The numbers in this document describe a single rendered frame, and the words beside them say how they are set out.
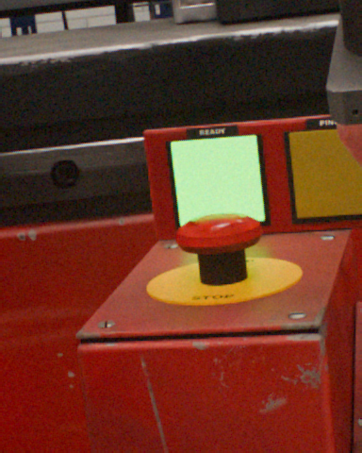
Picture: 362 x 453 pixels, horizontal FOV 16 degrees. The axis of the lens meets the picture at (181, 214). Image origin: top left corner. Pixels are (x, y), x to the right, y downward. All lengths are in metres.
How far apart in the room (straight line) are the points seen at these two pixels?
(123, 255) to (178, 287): 0.24
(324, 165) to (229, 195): 0.05
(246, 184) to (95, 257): 0.19
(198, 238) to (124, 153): 0.25
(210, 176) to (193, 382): 0.16
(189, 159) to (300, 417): 0.19
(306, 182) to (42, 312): 0.24
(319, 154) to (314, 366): 0.16
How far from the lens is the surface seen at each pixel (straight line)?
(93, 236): 0.82
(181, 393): 0.54
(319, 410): 0.53
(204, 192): 0.67
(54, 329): 0.84
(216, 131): 0.66
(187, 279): 0.60
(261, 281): 0.58
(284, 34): 0.80
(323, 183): 0.66
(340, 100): 0.47
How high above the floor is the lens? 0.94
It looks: 12 degrees down
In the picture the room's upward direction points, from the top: 7 degrees counter-clockwise
